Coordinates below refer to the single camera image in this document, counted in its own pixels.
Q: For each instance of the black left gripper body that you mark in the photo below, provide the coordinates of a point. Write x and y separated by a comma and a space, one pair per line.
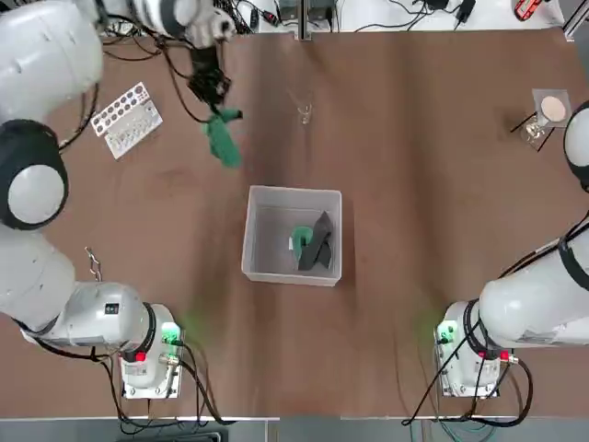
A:
207, 62

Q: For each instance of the glass test tube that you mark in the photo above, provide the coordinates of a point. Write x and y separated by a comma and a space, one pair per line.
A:
296, 99

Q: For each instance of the small glass beaker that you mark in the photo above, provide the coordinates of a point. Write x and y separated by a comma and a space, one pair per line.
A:
305, 114

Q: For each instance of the grey and green cloth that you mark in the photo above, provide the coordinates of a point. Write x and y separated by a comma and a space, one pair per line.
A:
317, 244

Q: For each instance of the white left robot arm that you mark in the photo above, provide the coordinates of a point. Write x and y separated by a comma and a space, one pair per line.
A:
41, 60

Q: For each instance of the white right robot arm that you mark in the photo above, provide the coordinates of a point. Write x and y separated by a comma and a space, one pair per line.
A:
515, 313

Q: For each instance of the white test tube rack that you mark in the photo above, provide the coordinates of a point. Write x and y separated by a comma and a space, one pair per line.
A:
126, 124

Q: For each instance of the white translucent plastic box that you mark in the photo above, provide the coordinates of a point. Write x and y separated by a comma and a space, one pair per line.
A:
257, 271

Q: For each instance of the black power supply unit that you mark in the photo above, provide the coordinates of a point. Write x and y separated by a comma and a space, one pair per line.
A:
288, 10
323, 10

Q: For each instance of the metal crucible tongs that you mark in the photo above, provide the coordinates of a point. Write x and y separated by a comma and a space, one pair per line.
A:
94, 264

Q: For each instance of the black power adapter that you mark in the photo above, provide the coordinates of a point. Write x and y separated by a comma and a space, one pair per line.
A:
465, 11

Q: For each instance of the small clear glass vessel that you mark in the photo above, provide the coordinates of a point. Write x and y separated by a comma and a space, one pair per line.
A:
533, 131

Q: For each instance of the red and black tool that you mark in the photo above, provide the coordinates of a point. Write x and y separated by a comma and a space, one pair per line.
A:
528, 9

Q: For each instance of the aluminium frame post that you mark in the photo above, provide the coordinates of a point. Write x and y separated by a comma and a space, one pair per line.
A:
305, 18

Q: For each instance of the aluminium frame rail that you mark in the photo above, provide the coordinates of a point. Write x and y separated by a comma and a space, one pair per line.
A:
574, 20

